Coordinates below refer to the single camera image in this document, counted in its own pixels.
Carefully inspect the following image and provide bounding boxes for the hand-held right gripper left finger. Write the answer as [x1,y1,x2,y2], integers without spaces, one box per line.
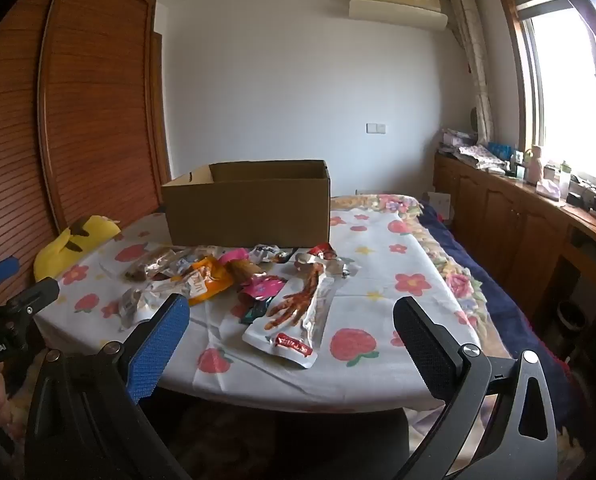
[25,292,193,480]

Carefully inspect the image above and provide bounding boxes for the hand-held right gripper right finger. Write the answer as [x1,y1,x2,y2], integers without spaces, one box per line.
[393,296,561,480]

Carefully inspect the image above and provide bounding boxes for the orange and silver snack packet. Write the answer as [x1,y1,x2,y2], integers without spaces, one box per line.
[185,256,233,307]

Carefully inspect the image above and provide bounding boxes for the clear brown snack packet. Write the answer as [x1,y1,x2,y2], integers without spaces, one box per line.
[125,247,189,281]

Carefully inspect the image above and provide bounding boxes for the grey snack packet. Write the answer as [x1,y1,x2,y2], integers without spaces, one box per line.
[173,246,219,276]

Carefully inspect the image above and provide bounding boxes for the teal foil candy wrapper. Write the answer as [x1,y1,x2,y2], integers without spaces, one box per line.
[230,300,273,325]

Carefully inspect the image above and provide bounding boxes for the pink and tan snack packet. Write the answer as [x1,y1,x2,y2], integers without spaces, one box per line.
[220,247,269,291]

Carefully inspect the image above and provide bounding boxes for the white silver snack packet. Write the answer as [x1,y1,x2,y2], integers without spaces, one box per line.
[295,252,359,279]

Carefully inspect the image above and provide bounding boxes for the pink flower snack packet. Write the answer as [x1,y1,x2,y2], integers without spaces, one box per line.
[238,275,286,303]

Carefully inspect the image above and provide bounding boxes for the chicken feet snack packet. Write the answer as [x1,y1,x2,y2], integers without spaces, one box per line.
[242,260,339,370]

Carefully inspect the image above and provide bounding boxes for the red snack packet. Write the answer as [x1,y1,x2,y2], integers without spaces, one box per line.
[308,242,339,261]

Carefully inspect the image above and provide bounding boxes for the black and white snack packet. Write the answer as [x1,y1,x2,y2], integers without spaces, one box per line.
[250,244,299,265]

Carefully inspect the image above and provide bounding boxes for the cardboard box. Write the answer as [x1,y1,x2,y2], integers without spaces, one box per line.
[161,160,331,249]

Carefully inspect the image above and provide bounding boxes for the yellow plush toy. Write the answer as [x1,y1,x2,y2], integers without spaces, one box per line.
[34,215,122,282]

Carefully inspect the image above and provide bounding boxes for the strawberry flower print tablecloth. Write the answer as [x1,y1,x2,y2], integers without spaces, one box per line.
[32,207,484,413]

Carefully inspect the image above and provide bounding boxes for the navy blanket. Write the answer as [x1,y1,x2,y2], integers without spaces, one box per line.
[418,199,574,411]

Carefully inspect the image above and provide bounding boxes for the black trash bin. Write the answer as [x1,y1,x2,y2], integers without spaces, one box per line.
[557,300,586,331]

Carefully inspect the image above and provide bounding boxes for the white paper bag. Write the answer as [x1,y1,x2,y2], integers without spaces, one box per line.
[428,192,452,221]

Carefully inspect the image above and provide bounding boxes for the wooden cabinet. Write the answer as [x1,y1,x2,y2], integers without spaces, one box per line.
[433,152,596,361]

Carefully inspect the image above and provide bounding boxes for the wooden wardrobe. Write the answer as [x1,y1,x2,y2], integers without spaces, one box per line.
[0,0,175,311]

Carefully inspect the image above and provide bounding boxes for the folded patterned cloth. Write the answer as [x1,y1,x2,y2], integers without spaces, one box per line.
[455,144,509,171]

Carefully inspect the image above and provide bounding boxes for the pink bottle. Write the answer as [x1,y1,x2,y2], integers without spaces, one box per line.
[525,145,545,184]

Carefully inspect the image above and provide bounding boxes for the stack of papers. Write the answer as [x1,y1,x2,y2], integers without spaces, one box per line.
[438,129,479,153]

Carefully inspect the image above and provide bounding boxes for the black desk devices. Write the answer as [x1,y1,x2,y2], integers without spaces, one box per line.
[568,185,596,213]

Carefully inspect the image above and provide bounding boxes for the patterned curtain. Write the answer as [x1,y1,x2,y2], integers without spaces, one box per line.
[448,0,495,143]

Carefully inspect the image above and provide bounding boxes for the window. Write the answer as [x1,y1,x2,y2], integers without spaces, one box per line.
[495,0,596,201]

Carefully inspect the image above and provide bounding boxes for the wall air conditioner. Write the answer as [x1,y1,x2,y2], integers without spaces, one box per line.
[348,0,450,31]

